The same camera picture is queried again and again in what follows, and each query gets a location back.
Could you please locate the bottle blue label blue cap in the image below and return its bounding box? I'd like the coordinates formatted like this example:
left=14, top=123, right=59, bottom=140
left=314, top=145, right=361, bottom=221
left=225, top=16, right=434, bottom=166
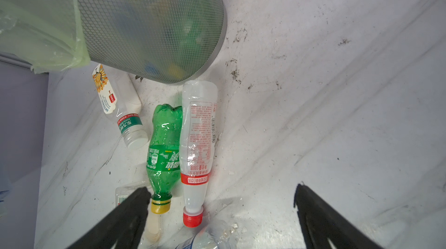
left=175, top=220, right=239, bottom=249

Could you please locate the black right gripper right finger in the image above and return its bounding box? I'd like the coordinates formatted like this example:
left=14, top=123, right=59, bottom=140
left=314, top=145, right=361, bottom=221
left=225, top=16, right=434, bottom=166
left=294, top=184, right=381, bottom=249

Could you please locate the grey mesh waste bin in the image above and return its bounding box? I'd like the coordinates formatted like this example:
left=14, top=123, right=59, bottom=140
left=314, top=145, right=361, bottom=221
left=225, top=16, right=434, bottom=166
left=77, top=0, right=227, bottom=84

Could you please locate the green soda bottle yellow cap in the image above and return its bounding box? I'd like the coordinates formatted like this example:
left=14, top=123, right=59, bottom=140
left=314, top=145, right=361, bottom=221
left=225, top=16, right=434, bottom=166
left=146, top=104, right=183, bottom=214

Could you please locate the clear bottle sunflower label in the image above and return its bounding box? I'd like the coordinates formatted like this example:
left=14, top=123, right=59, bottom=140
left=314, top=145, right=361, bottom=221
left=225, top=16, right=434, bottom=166
left=92, top=64, right=149, bottom=150

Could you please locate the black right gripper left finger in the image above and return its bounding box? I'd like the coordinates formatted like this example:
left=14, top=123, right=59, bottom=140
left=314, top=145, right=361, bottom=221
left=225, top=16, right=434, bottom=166
left=69, top=187, right=152, bottom=249

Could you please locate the green plastic bin liner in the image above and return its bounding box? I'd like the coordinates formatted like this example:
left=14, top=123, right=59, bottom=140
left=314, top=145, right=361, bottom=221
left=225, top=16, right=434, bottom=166
left=1, top=0, right=90, bottom=74

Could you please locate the clear bottle red cap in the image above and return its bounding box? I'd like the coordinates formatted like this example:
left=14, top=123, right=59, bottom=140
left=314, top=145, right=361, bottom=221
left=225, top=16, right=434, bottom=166
left=180, top=80, right=218, bottom=228

